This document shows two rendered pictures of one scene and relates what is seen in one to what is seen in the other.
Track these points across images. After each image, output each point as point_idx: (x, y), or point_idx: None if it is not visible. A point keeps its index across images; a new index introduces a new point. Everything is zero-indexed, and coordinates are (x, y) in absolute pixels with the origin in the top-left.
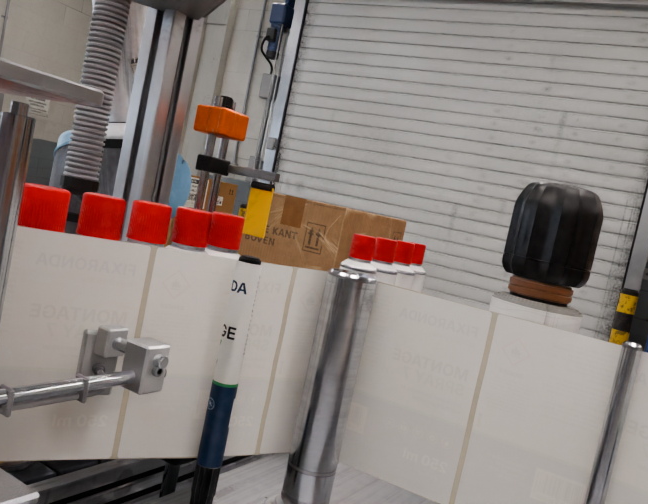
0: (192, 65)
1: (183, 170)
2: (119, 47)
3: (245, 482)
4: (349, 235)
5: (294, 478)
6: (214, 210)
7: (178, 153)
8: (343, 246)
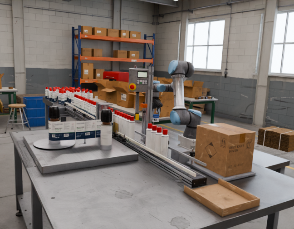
0: (147, 98)
1: (173, 114)
2: (136, 98)
3: (112, 139)
4: (199, 133)
5: None
6: (143, 117)
7: (173, 111)
8: (197, 136)
